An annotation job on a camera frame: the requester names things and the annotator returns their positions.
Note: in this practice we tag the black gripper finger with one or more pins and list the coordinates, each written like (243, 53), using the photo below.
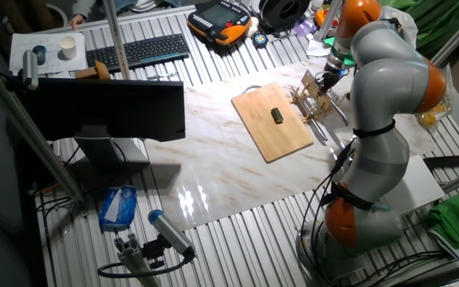
(320, 89)
(328, 85)

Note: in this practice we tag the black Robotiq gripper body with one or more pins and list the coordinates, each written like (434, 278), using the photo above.
(334, 73)

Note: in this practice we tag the steel cleaver knife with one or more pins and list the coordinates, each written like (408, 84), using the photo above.
(310, 83)

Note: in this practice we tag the green cucumber piece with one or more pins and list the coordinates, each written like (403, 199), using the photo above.
(277, 115)

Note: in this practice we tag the grey sleeved forearm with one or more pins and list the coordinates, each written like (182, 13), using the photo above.
(84, 7)

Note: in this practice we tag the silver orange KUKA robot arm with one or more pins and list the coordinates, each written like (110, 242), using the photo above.
(389, 79)

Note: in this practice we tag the person's bare hand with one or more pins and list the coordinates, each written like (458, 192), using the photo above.
(77, 20)

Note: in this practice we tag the wooden peg knife rack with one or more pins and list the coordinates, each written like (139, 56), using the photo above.
(325, 104)

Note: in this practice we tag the white tissue paper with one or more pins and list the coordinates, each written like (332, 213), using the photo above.
(317, 48)

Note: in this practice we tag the steel kitchen knife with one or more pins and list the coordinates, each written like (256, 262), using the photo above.
(323, 134)
(316, 126)

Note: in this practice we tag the purple plastic wrapper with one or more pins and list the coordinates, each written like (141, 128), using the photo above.
(304, 28)

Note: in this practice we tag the orange emergency stop box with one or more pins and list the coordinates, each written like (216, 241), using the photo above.
(322, 16)

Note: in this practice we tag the wooden cutting board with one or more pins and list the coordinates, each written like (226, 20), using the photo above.
(261, 119)

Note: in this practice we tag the white plastic bag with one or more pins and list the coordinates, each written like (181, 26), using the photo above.
(409, 28)

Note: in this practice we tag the small white rounded object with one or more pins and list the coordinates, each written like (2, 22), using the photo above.
(252, 27)

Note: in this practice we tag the green cloth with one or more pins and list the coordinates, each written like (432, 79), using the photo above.
(444, 20)
(456, 219)

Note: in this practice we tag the black orange teach pendant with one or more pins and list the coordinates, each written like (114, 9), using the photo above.
(217, 20)

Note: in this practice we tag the white marble pattern mat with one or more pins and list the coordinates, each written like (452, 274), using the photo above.
(221, 171)

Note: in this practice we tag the white flat box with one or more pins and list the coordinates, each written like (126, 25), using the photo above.
(417, 187)

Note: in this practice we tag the black flat bar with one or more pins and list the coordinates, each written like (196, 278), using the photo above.
(452, 161)

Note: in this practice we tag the black computer keyboard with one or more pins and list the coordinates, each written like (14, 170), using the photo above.
(138, 52)

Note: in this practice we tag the black computer monitor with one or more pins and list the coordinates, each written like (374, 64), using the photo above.
(102, 107)

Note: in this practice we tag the small wooden block object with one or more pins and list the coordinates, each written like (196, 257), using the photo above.
(94, 71)

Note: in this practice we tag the blue tissue pack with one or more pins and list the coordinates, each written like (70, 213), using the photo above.
(118, 207)

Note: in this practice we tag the white paper cup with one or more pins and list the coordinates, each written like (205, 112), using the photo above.
(68, 48)

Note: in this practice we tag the white paper sheets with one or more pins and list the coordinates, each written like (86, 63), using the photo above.
(22, 48)

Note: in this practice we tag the green printed mount bracket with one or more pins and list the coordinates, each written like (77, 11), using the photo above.
(347, 60)

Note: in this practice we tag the silver camera with blue end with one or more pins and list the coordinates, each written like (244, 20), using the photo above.
(169, 231)

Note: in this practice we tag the black camera clamp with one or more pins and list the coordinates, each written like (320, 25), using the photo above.
(154, 251)

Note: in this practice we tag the aluminium camera bracket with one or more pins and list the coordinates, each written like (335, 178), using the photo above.
(134, 259)

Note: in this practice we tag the aluminium diagonal frame beam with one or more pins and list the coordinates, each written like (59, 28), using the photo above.
(34, 139)

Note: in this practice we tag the silver depth camera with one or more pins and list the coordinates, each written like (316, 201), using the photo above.
(30, 69)

